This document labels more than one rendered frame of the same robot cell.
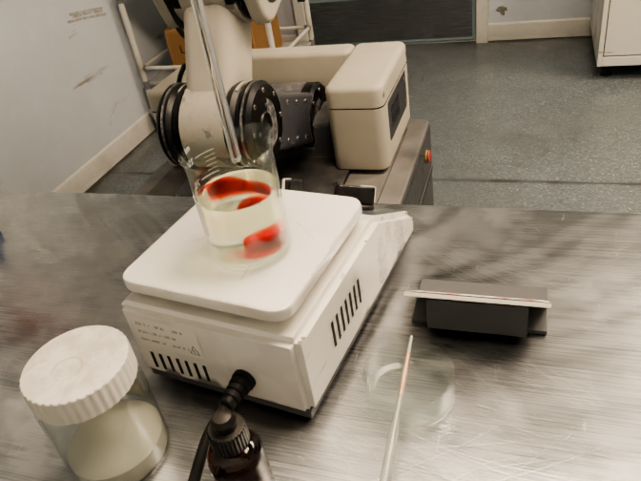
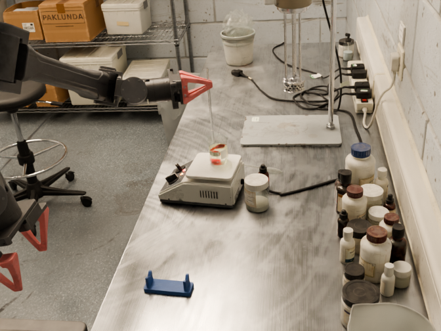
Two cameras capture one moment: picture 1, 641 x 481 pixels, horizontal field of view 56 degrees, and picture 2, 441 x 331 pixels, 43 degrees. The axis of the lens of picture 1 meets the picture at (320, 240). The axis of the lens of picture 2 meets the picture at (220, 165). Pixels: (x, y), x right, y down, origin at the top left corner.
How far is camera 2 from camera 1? 1.46 m
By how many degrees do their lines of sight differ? 83
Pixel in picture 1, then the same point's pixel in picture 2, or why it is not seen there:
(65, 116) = not seen: outside the picture
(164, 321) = (235, 180)
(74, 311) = (205, 235)
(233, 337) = (240, 169)
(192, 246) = (217, 171)
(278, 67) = not seen: outside the picture
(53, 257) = (172, 254)
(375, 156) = not seen: outside the picture
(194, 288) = (234, 166)
